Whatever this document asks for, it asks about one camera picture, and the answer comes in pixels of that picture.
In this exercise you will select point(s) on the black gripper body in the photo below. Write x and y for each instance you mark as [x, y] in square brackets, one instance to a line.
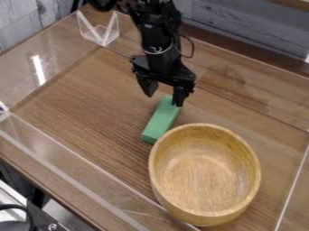
[167, 71]

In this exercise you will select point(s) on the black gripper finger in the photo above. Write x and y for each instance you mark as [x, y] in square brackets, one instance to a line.
[147, 84]
[178, 96]

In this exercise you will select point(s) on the green rectangular block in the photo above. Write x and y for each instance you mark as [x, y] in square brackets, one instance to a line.
[162, 120]

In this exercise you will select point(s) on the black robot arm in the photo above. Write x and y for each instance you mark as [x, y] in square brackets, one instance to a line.
[157, 19]

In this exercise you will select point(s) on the brown wooden bowl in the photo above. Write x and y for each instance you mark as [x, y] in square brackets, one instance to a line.
[205, 174]

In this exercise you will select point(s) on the clear acrylic corner bracket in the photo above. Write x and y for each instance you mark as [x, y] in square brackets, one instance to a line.
[99, 34]

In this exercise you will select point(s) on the black metal frame mount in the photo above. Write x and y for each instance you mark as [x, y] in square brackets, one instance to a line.
[20, 216]

